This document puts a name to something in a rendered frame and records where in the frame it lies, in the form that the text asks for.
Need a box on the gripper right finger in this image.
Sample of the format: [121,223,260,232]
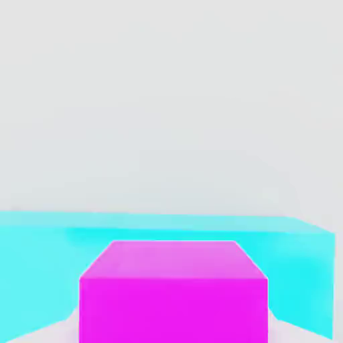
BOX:
[267,307,339,343]

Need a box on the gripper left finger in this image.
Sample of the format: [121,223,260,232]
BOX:
[0,305,80,343]

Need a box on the small magenta cube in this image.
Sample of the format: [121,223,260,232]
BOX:
[78,240,269,343]

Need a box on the large cyan box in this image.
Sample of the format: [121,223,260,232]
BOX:
[0,210,336,343]

